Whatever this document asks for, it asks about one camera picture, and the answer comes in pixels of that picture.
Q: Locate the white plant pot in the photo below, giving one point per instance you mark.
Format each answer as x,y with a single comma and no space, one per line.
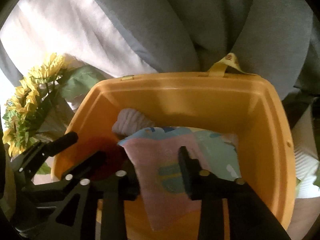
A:
305,142

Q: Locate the green potted plant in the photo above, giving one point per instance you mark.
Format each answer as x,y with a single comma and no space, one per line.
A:
315,180

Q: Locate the red and green plush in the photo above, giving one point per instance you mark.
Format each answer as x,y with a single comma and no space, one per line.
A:
107,147

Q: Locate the pink cartoon printed cloth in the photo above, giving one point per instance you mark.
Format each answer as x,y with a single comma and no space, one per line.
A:
155,160

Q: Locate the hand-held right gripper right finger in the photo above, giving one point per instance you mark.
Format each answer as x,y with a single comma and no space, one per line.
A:
185,170

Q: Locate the grey ribbed vase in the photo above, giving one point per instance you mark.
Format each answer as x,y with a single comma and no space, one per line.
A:
56,122

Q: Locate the artificial sunflower bouquet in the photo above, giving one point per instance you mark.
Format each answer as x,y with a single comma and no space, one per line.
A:
27,97

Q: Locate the white cushion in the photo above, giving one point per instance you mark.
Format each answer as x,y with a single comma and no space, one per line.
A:
62,30

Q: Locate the orange storage basket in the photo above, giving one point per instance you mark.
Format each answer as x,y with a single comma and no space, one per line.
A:
225,100

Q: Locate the white scrunchie headband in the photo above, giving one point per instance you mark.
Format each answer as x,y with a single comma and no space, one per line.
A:
130,121

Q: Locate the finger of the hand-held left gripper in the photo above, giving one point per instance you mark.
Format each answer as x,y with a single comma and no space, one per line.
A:
57,143
87,162

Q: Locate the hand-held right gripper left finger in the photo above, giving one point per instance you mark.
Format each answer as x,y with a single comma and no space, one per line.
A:
130,182

